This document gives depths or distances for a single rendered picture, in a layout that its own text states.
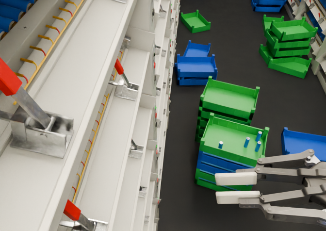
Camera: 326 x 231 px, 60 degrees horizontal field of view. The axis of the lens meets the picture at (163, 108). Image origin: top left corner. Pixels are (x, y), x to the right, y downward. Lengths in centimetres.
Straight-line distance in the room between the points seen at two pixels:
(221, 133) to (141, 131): 83
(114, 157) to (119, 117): 8
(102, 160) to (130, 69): 23
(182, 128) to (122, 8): 157
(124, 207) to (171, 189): 106
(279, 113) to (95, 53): 195
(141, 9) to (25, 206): 49
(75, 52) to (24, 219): 18
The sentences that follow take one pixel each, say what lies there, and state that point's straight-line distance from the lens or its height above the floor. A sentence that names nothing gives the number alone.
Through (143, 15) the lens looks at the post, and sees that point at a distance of 63.
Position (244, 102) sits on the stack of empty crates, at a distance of 171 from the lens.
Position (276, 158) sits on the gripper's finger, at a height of 105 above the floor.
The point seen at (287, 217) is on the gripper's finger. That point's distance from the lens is 50.
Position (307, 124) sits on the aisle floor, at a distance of 220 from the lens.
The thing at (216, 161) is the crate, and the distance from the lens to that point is 147.
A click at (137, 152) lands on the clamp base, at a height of 92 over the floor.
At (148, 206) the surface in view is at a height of 52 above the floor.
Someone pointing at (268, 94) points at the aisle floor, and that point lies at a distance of 233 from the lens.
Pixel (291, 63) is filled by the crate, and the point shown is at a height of 0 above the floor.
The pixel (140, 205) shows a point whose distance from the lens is 84.
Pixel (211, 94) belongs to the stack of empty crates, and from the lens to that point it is 172.
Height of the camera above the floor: 147
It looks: 45 degrees down
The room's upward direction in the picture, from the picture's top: straight up
